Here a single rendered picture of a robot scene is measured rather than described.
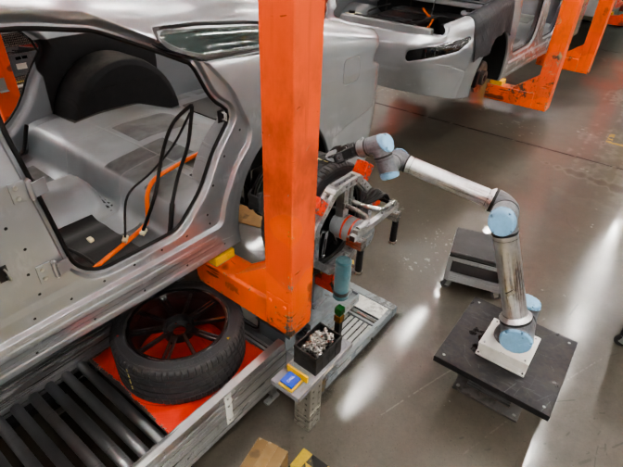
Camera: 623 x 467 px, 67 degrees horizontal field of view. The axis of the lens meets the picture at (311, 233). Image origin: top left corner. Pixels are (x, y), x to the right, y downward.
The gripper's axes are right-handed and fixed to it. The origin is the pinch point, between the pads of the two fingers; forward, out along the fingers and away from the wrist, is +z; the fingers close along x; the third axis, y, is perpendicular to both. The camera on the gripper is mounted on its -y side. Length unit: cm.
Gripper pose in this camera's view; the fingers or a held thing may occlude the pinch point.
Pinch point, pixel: (326, 157)
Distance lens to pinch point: 245.5
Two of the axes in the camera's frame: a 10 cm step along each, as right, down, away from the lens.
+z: -7.3, 0.8, 6.8
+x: -3.0, -9.3, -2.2
